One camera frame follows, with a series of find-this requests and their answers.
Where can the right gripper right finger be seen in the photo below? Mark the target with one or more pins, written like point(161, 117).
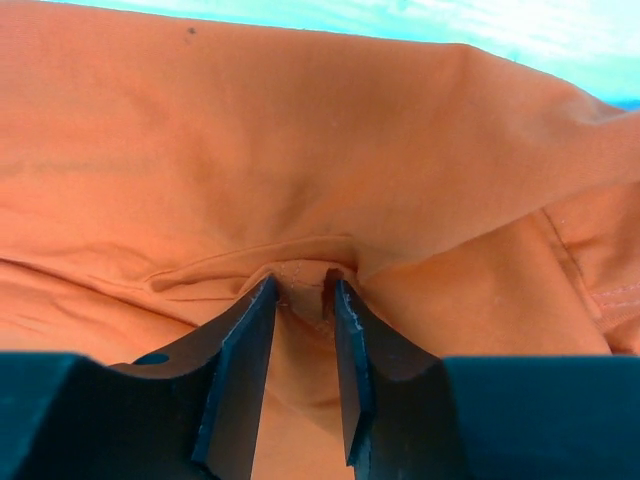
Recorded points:
point(399, 419)

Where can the orange t shirt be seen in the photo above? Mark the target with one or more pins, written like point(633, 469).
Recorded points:
point(153, 169)

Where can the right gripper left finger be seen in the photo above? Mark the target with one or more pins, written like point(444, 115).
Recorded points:
point(197, 401)

